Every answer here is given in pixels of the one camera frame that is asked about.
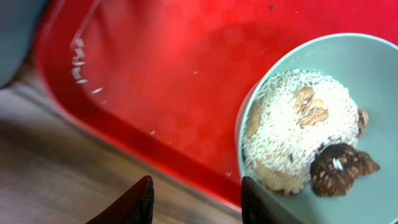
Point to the rice and meat leftovers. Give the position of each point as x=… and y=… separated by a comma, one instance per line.
x=301, y=131

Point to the green bowl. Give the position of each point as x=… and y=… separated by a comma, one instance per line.
x=367, y=66

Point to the red serving tray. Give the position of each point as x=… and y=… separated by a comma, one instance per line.
x=164, y=79

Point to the grey dishwasher rack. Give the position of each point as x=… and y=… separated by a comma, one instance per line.
x=19, y=20

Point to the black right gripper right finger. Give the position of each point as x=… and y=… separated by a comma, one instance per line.
x=258, y=207

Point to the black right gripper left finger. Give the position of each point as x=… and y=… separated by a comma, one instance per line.
x=135, y=206

